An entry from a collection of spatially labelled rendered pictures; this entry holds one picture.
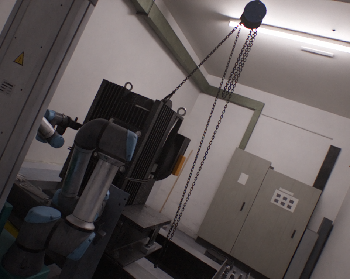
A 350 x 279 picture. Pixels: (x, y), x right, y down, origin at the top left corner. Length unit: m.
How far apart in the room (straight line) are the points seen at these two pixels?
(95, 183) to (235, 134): 3.98
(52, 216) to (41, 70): 0.53
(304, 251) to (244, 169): 1.45
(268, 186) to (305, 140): 0.98
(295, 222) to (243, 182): 0.95
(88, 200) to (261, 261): 3.81
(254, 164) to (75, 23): 3.88
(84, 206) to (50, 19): 0.69
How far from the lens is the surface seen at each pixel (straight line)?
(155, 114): 1.61
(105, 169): 1.05
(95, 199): 1.06
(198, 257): 2.31
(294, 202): 4.48
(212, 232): 4.65
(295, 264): 4.61
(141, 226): 1.59
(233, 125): 4.88
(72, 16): 1.02
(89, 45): 2.69
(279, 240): 4.54
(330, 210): 4.77
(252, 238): 4.56
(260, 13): 1.97
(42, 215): 1.10
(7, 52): 1.19
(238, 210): 4.53
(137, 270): 1.69
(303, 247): 4.56
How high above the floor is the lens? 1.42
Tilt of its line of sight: 1 degrees up
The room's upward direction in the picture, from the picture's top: 25 degrees clockwise
